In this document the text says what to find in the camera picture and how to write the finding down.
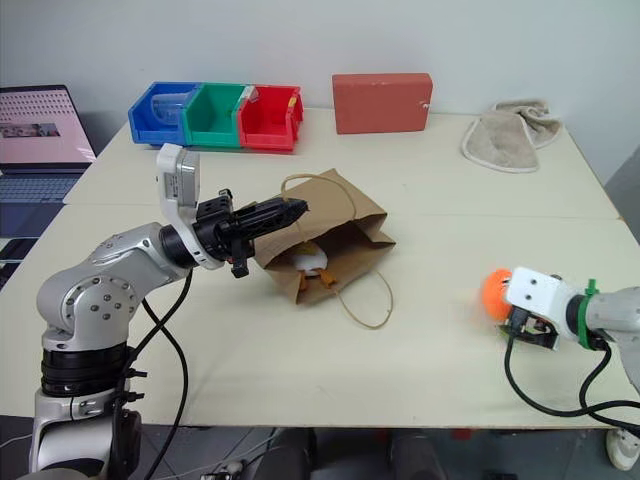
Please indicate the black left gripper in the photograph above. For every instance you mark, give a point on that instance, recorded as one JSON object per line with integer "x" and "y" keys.
{"x": 215, "y": 230}

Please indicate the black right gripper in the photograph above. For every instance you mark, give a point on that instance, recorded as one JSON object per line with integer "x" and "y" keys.
{"x": 531, "y": 334}

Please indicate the orange ball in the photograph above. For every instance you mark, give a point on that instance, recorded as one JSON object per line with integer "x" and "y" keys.
{"x": 494, "y": 295}

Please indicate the brown paper bag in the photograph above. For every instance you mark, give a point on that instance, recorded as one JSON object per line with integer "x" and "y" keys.
{"x": 345, "y": 220}

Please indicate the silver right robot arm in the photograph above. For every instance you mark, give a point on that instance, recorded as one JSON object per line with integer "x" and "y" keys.
{"x": 617, "y": 320}

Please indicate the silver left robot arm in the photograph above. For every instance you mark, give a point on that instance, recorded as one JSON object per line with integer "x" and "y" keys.
{"x": 85, "y": 295}

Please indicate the white duck plush toy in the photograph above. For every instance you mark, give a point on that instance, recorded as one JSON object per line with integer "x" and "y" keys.
{"x": 310, "y": 262}

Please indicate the green right wrist clamp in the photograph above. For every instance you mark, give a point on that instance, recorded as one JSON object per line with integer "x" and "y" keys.
{"x": 586, "y": 310}

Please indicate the red plastic bin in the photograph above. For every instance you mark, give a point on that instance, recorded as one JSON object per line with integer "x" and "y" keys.
{"x": 270, "y": 125}

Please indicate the green plastic bin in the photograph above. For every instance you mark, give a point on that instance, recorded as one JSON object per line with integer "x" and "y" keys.
{"x": 212, "y": 120}

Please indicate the white round object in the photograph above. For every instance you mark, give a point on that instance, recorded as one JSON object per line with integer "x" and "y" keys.
{"x": 625, "y": 450}

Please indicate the clear plastic cup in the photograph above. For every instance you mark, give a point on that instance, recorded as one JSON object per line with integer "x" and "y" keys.
{"x": 167, "y": 107}

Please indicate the blue plastic bin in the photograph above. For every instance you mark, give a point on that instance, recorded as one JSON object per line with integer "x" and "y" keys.
{"x": 150, "y": 125}

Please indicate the red-brown rectangular box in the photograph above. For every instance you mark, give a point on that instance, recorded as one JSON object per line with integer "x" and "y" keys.
{"x": 380, "y": 102}

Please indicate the beige towel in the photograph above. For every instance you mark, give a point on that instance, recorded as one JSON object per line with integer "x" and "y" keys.
{"x": 505, "y": 140}

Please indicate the laptop with pink screen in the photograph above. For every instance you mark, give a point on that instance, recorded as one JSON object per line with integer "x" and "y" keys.
{"x": 35, "y": 140}

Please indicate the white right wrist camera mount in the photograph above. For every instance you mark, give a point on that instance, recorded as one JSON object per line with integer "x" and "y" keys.
{"x": 537, "y": 292}

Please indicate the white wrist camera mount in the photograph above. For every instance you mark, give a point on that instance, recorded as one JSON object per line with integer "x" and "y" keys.
{"x": 537, "y": 292}
{"x": 176, "y": 175}

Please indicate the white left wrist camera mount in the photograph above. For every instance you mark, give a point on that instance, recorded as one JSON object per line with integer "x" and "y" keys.
{"x": 176, "y": 175}

